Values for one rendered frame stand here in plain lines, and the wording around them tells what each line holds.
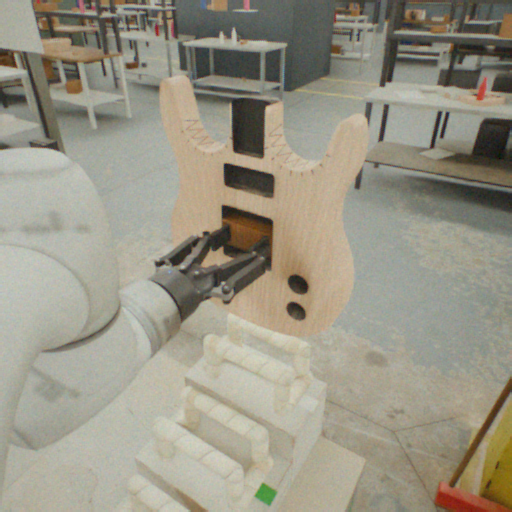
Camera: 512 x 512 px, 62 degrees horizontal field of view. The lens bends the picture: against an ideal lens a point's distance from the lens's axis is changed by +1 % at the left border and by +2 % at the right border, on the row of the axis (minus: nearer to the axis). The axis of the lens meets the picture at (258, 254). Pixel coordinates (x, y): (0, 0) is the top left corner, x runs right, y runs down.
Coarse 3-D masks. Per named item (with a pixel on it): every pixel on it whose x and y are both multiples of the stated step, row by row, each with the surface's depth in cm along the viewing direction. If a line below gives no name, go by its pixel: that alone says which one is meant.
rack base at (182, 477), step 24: (192, 432) 89; (216, 432) 89; (144, 456) 84; (240, 456) 84; (168, 480) 80; (192, 480) 80; (216, 480) 80; (264, 480) 80; (288, 480) 85; (192, 504) 79; (216, 504) 77; (264, 504) 77
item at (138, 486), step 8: (136, 480) 77; (144, 480) 78; (128, 488) 77; (136, 488) 77; (144, 488) 76; (152, 488) 76; (136, 496) 76; (144, 496) 75; (152, 496) 75; (160, 496) 75; (168, 496) 76; (152, 504) 75; (160, 504) 74; (168, 504) 74; (176, 504) 74
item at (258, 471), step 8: (256, 464) 79; (264, 464) 79; (272, 464) 81; (248, 472) 79; (256, 472) 78; (264, 472) 79; (248, 480) 77; (256, 480) 77; (248, 488) 76; (256, 488) 77; (248, 496) 75; (240, 504) 74
